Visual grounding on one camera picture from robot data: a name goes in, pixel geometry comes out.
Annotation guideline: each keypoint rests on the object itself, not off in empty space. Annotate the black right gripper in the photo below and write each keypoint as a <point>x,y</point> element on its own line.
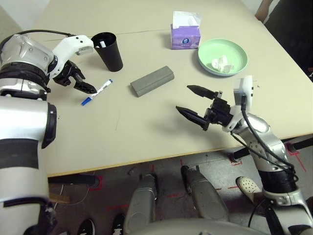
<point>218,111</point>

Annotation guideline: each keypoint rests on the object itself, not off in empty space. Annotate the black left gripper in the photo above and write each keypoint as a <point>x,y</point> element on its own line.
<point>68,74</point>

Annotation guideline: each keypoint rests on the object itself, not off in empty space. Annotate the thick white marker blue cap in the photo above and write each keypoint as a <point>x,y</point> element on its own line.
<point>97,91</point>

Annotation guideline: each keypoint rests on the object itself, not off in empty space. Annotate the white tissue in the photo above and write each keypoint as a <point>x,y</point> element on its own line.
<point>222,64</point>

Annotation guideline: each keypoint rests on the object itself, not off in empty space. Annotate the grey glasses case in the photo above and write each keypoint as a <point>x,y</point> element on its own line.
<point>151,82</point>

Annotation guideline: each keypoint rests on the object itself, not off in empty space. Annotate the light green plate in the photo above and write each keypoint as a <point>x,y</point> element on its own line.
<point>220,49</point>

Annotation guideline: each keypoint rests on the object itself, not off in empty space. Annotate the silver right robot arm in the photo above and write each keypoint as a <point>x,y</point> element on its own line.
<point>269,147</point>

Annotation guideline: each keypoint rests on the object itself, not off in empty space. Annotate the bystander right forearm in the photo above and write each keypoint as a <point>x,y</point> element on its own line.
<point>262,11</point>

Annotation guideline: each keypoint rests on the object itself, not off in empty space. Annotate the light blue plate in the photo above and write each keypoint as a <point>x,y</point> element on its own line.
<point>220,74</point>

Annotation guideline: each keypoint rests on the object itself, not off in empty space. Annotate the black plastic cup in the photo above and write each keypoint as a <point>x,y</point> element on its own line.
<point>112,58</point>

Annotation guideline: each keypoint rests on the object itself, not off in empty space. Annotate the purple tissue box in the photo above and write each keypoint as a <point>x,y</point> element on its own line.
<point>184,40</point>

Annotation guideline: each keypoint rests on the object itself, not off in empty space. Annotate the grey robot right leg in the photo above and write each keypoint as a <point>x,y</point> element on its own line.
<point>205,195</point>

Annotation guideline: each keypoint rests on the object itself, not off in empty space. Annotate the grey robot leg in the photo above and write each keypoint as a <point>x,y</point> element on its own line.
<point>205,195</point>
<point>141,205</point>

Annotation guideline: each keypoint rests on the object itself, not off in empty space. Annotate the black table leg bar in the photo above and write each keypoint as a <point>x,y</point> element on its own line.
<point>73,180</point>
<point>300,144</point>

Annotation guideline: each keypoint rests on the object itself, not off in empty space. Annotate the white clog shoe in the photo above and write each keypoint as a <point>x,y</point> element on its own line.
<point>248,187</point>

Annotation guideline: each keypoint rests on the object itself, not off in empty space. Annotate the brown wooden piece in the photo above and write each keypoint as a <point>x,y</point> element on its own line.
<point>61,198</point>

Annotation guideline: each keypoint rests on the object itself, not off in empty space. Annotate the grey robot left leg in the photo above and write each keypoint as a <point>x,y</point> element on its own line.
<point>141,205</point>

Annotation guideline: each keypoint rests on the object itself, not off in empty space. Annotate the bystander black clothed torso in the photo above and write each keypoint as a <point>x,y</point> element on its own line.
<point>291,29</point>

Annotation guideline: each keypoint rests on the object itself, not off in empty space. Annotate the grey robot torso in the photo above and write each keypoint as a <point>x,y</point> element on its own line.
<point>207,228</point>

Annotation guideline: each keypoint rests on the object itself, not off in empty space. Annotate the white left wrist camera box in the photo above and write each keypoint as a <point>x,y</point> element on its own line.
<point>71,46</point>

